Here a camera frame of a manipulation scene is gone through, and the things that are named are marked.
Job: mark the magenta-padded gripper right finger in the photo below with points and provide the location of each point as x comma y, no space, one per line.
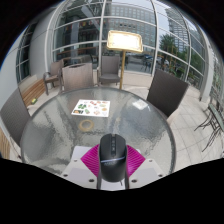
148,172

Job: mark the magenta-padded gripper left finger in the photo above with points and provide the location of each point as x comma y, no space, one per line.
79,172

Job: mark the black computer mouse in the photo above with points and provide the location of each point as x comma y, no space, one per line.
113,156

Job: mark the white mouse pad with drawing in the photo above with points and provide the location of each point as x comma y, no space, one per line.
81,151

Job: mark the white sheet with food pictures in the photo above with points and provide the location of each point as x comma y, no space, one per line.
90,108

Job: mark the wooden slat bench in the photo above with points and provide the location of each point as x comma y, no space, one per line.
33,91
4,145

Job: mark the green metal bistro table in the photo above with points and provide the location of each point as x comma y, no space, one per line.
216,120

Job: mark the golden menu stand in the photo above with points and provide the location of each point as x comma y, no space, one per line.
124,40

